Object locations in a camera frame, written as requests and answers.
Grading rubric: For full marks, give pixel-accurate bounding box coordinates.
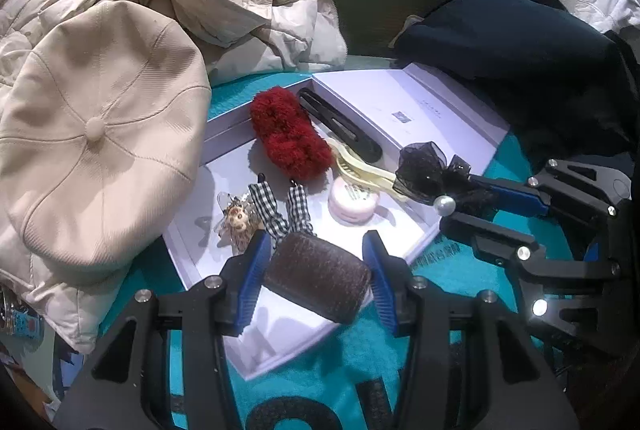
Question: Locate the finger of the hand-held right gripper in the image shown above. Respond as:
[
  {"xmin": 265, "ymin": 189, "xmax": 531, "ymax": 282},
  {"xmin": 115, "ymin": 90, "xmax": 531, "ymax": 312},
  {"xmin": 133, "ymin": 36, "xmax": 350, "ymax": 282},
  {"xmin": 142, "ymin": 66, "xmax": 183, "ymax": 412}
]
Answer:
[
  {"xmin": 441, "ymin": 212, "xmax": 621, "ymax": 279},
  {"xmin": 469, "ymin": 158, "xmax": 632, "ymax": 216}
]

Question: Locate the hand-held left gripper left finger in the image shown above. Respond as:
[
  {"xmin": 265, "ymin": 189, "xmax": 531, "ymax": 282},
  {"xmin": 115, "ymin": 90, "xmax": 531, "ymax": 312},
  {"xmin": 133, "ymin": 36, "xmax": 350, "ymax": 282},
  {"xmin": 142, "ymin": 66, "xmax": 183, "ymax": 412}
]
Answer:
[{"xmin": 52, "ymin": 227, "xmax": 274, "ymax": 430}]

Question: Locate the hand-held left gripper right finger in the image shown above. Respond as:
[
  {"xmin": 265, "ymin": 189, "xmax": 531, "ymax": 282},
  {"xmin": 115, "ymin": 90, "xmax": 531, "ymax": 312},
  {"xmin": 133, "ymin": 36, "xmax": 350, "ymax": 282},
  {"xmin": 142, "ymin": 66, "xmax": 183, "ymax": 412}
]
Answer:
[{"xmin": 362, "ymin": 229, "xmax": 581, "ymax": 430}]

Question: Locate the clear hair clip bear charm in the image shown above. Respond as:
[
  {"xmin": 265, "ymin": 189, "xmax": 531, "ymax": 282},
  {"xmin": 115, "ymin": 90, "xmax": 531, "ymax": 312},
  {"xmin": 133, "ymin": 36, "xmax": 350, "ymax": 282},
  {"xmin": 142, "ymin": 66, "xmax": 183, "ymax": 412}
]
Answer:
[{"xmin": 216, "ymin": 190, "xmax": 266, "ymax": 254}]

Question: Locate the dark hair roller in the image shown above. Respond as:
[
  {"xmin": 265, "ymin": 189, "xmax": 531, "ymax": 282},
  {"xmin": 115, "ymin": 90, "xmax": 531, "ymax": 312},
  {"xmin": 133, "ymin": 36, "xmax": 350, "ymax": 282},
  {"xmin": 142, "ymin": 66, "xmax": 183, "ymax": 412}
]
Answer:
[{"xmin": 262, "ymin": 231, "xmax": 374, "ymax": 324}]

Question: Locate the black white gingham scrunchie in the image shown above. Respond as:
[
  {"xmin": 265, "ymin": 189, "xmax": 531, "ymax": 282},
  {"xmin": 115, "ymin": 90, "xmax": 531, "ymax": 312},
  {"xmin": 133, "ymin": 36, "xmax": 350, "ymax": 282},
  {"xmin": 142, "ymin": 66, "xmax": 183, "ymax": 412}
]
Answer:
[{"xmin": 248, "ymin": 180, "xmax": 316, "ymax": 244}]

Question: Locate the pink round compact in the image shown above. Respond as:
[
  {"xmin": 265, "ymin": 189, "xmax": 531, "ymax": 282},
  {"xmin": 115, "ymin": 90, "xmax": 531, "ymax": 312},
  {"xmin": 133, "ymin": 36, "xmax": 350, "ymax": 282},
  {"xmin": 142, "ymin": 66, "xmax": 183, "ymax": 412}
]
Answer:
[{"xmin": 328, "ymin": 176, "xmax": 381, "ymax": 226}]

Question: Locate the black lace bow clip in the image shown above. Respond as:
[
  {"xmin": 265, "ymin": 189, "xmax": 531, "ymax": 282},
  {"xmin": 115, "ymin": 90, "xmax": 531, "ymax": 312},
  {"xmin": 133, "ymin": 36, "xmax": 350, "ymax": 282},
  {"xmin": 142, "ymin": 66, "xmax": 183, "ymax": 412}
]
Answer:
[{"xmin": 392, "ymin": 141, "xmax": 496, "ymax": 216}]

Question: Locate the cream claw hair clip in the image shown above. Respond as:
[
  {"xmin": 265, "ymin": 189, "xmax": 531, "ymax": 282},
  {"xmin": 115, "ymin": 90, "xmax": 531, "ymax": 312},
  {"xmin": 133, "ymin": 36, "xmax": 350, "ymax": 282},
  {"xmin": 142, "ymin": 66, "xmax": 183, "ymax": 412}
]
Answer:
[{"xmin": 327, "ymin": 137, "xmax": 402, "ymax": 201}]

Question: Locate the lavender cardboard box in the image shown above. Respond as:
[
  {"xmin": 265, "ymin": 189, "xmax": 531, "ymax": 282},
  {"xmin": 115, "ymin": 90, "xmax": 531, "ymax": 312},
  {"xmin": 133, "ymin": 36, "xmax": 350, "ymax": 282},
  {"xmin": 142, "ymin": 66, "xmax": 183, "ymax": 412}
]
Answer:
[{"xmin": 162, "ymin": 62, "xmax": 511, "ymax": 381}]

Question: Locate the red fluffy scrunchie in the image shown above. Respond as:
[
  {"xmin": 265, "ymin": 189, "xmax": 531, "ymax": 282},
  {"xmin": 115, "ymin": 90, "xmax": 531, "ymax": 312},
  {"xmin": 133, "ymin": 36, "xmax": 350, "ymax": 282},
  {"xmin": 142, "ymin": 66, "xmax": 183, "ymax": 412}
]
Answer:
[{"xmin": 250, "ymin": 88, "xmax": 335, "ymax": 181}]

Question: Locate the long black hair clip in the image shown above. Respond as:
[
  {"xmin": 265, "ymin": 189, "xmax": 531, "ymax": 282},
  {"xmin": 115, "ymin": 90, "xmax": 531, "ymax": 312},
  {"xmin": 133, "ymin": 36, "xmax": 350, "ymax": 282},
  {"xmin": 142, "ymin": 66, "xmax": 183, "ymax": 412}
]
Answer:
[{"xmin": 298, "ymin": 89, "xmax": 385, "ymax": 164}]

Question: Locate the teal bubble mailer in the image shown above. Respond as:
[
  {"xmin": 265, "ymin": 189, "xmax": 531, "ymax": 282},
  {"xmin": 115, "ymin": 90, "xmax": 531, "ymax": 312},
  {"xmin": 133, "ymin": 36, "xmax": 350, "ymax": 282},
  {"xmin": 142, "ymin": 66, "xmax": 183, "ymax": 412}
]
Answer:
[{"xmin": 97, "ymin": 55, "xmax": 576, "ymax": 430}]

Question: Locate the dark clothing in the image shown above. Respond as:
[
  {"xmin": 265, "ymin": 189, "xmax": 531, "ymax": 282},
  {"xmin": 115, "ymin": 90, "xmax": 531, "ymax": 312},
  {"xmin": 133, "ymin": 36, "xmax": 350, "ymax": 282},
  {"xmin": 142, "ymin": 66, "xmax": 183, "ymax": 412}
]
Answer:
[{"xmin": 392, "ymin": 0, "xmax": 640, "ymax": 172}]

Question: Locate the beige cap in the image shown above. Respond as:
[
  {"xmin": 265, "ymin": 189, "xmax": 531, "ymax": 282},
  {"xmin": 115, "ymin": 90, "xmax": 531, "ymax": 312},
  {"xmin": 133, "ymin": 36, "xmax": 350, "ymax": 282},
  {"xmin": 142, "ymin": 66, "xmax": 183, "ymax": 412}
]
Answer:
[{"xmin": 0, "ymin": 0, "xmax": 214, "ymax": 272}]

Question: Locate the glass jar blue label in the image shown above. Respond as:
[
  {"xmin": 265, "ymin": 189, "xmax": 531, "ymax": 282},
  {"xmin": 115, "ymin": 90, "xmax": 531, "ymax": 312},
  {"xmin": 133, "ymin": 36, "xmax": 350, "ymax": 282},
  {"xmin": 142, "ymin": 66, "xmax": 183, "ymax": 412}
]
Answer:
[{"xmin": 0, "ymin": 285, "xmax": 44, "ymax": 339}]

